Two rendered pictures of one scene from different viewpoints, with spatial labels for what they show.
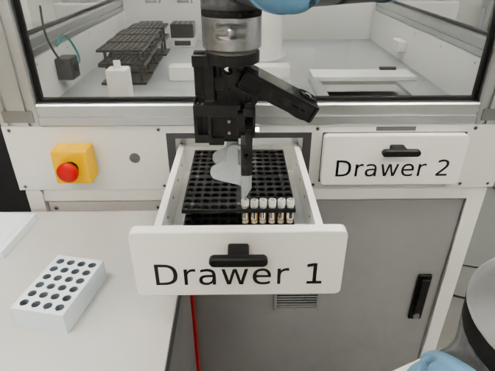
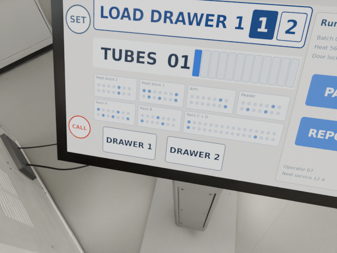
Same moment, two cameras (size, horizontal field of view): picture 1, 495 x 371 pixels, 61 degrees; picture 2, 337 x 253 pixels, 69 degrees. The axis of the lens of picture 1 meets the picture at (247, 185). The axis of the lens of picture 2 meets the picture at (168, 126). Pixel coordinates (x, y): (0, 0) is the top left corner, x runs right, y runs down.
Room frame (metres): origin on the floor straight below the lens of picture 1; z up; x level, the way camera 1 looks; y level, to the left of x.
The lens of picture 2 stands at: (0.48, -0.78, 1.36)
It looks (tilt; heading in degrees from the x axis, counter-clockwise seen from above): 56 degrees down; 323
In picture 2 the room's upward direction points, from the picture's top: 4 degrees counter-clockwise
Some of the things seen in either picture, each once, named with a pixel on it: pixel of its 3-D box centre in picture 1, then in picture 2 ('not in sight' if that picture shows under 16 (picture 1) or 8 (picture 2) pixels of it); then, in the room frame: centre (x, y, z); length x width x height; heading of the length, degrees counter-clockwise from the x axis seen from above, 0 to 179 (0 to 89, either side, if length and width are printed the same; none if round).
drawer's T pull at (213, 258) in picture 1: (238, 255); not in sight; (0.43, 0.01, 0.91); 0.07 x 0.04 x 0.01; 91
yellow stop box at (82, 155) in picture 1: (74, 163); not in sight; (0.76, 0.35, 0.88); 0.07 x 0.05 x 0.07; 91
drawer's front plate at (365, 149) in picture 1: (392, 159); not in sight; (0.78, -0.30, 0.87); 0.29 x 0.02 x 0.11; 91
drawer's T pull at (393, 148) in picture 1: (398, 150); not in sight; (0.76, -0.30, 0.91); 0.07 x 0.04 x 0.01; 91
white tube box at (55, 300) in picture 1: (62, 291); not in sight; (0.50, 0.29, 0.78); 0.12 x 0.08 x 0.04; 170
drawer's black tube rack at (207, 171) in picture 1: (239, 191); not in sight; (0.66, 0.02, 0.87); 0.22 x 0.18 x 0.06; 1
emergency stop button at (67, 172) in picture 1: (68, 171); not in sight; (0.73, 0.35, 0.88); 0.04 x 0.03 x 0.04; 91
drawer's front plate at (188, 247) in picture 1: (239, 260); not in sight; (0.46, 0.01, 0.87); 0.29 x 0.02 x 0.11; 91
